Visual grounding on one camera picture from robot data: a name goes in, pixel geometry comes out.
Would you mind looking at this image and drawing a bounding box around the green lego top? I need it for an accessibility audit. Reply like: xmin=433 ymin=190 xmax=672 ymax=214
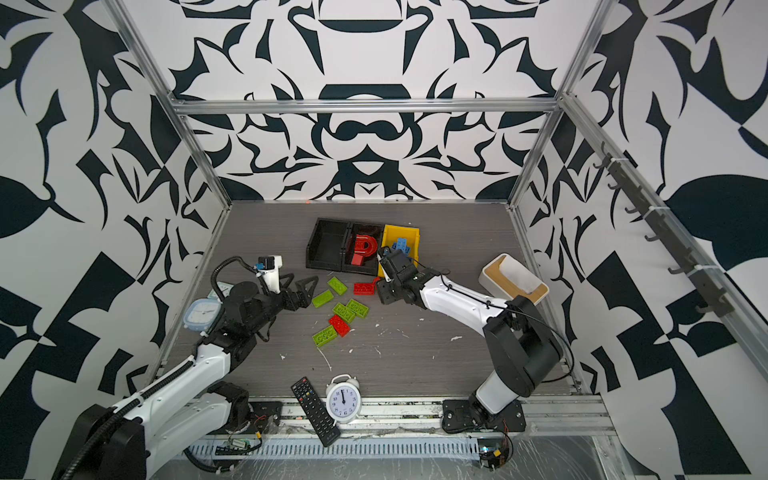
xmin=328 ymin=277 xmax=348 ymax=296

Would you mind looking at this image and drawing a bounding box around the green lego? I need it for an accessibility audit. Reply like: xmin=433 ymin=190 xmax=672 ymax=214
xmin=312 ymin=290 xmax=334 ymax=308
xmin=347 ymin=299 xmax=369 ymax=318
xmin=312 ymin=326 xmax=338 ymax=348
xmin=333 ymin=303 xmax=356 ymax=323
xmin=328 ymin=277 xmax=348 ymax=296

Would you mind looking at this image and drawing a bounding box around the green lego bottom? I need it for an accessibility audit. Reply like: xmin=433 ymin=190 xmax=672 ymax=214
xmin=312 ymin=326 xmax=338 ymax=348

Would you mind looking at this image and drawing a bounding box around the red arch lego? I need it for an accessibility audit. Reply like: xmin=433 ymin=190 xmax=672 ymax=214
xmin=350 ymin=235 xmax=378 ymax=266

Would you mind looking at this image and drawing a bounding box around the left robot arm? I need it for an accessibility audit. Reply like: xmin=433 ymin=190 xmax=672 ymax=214
xmin=53 ymin=274 xmax=318 ymax=479

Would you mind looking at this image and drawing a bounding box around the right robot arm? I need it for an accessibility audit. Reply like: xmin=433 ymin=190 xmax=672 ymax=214
xmin=376 ymin=247 xmax=566 ymax=417

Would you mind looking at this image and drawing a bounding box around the small green alarm clock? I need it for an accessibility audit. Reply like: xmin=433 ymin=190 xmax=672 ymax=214
xmin=207 ymin=282 xmax=232 ymax=301

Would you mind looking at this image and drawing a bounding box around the blue lego lower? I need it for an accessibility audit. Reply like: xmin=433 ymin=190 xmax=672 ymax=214
xmin=392 ymin=238 xmax=410 ymax=254

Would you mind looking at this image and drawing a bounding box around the black bin left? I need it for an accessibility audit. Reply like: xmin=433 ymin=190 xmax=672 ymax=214
xmin=305 ymin=218 xmax=351 ymax=271

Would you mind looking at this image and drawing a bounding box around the black bin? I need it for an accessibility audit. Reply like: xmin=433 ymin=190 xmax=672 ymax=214
xmin=305 ymin=218 xmax=351 ymax=271
xmin=342 ymin=222 xmax=384 ymax=276

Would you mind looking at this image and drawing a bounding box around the blue square alarm clock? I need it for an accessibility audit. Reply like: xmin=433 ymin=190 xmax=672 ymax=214
xmin=182 ymin=298 xmax=222 ymax=332

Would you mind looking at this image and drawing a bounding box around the yellow bin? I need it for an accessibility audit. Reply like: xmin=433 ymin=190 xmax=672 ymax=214
xmin=379 ymin=224 xmax=421 ymax=260

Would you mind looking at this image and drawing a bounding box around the black bin middle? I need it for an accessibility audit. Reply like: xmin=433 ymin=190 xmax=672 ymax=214
xmin=342 ymin=222 xmax=384 ymax=276

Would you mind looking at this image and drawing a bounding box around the white tissue box wooden lid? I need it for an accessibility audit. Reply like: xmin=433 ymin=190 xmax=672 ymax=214
xmin=478 ymin=253 xmax=549 ymax=305

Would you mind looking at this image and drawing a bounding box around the white twin-bell alarm clock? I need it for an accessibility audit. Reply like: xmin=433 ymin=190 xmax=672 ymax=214
xmin=326 ymin=374 xmax=362 ymax=424

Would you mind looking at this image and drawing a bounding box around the black remote control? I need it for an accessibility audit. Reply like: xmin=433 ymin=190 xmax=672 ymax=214
xmin=291 ymin=377 xmax=341 ymax=448

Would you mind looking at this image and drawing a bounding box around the small circuit board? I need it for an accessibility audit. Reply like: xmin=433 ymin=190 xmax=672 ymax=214
xmin=479 ymin=445 xmax=514 ymax=470

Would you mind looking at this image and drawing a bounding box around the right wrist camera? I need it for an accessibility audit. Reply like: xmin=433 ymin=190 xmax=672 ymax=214
xmin=379 ymin=255 xmax=392 ymax=282

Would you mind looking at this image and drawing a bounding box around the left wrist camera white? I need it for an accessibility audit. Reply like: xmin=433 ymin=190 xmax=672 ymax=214
xmin=256 ymin=255 xmax=282 ymax=294

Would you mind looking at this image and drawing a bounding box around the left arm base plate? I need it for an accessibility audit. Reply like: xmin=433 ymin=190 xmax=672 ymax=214
xmin=225 ymin=401 xmax=283 ymax=435

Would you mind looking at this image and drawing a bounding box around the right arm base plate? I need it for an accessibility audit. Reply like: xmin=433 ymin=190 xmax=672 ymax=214
xmin=441 ymin=400 xmax=527 ymax=434

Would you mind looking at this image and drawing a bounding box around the white cable duct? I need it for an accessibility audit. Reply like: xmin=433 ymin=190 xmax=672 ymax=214
xmin=190 ymin=437 xmax=481 ymax=461

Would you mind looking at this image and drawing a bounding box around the black hook rail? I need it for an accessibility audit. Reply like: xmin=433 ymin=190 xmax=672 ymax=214
xmin=595 ymin=152 xmax=735 ymax=318

